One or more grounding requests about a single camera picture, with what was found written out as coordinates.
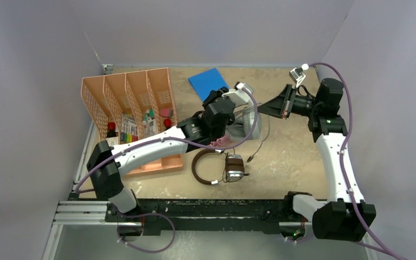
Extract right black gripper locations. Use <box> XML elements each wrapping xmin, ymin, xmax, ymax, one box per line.
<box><xmin>258</xmin><ymin>84</ymin><xmax>323</xmax><ymax>120</ymax></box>

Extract grey over-ear headphones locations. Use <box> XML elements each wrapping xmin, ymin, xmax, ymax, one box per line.
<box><xmin>225</xmin><ymin>105</ymin><xmax>262</xmax><ymax>142</ymax></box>

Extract brown on-ear headphones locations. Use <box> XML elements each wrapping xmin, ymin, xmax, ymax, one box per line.
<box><xmin>191</xmin><ymin>149</ymin><xmax>249</xmax><ymax>186</ymax></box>

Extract pink wired headphones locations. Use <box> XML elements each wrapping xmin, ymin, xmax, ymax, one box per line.
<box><xmin>210</xmin><ymin>135</ymin><xmax>231</xmax><ymax>147</ymax></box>

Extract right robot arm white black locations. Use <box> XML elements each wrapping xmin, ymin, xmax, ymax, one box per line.
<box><xmin>258</xmin><ymin>78</ymin><xmax>376</xmax><ymax>242</ymax></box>

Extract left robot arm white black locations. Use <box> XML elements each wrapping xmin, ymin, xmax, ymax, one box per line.
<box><xmin>86</xmin><ymin>87</ymin><xmax>238</xmax><ymax>222</ymax></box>

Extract blue notebook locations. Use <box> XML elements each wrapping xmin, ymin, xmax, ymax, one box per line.
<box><xmin>188</xmin><ymin>68</ymin><xmax>228</xmax><ymax>101</ymax></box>

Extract pink grey eraser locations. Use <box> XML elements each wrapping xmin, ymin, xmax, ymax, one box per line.
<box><xmin>159</xmin><ymin>108</ymin><xmax>174</xmax><ymax>119</ymax></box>

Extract red black stamp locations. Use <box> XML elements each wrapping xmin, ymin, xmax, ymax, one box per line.
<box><xmin>163</xmin><ymin>118</ymin><xmax>172</xmax><ymax>130</ymax></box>

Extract green white glue stick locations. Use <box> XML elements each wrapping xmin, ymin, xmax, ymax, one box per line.
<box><xmin>142</xmin><ymin>109</ymin><xmax>155</xmax><ymax>125</ymax></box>

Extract clear ruler pack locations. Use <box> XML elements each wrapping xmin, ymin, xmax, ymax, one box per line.
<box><xmin>122</xmin><ymin>113</ymin><xmax>138</xmax><ymax>136</ymax></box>

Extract colourful marker set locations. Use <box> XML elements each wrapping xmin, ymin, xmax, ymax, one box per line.
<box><xmin>120</xmin><ymin>133</ymin><xmax>139</xmax><ymax>144</ymax></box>

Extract peach plastic desk organizer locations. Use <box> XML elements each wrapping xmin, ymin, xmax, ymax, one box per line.
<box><xmin>81</xmin><ymin>68</ymin><xmax>184</xmax><ymax>176</ymax></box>

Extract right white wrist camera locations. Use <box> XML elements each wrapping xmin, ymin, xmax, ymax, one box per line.
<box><xmin>289</xmin><ymin>63</ymin><xmax>309</xmax><ymax>88</ymax></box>

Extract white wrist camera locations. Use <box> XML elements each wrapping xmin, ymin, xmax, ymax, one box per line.
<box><xmin>222</xmin><ymin>82</ymin><xmax>254</xmax><ymax>107</ymax></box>
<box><xmin>289</xmin><ymin>63</ymin><xmax>309</xmax><ymax>88</ymax></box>

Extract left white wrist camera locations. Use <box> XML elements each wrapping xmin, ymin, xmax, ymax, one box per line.
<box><xmin>222</xmin><ymin>82</ymin><xmax>254</xmax><ymax>107</ymax></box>

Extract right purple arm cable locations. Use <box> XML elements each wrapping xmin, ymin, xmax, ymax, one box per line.
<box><xmin>307</xmin><ymin>62</ymin><xmax>406</xmax><ymax>260</ymax></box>

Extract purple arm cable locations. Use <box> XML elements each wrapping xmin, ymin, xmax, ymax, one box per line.
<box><xmin>74</xmin><ymin>86</ymin><xmax>259</xmax><ymax>194</ymax></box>
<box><xmin>307</xmin><ymin>62</ymin><xmax>406</xmax><ymax>260</ymax></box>

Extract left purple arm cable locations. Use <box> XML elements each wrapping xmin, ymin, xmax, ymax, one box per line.
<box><xmin>74</xmin><ymin>86</ymin><xmax>259</xmax><ymax>194</ymax></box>

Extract black base frame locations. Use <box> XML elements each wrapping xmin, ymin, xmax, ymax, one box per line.
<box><xmin>51</xmin><ymin>198</ymin><xmax>338</xmax><ymax>238</ymax></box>

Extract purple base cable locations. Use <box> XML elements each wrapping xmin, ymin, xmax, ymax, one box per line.
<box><xmin>116</xmin><ymin>211</ymin><xmax>177</xmax><ymax>255</ymax></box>

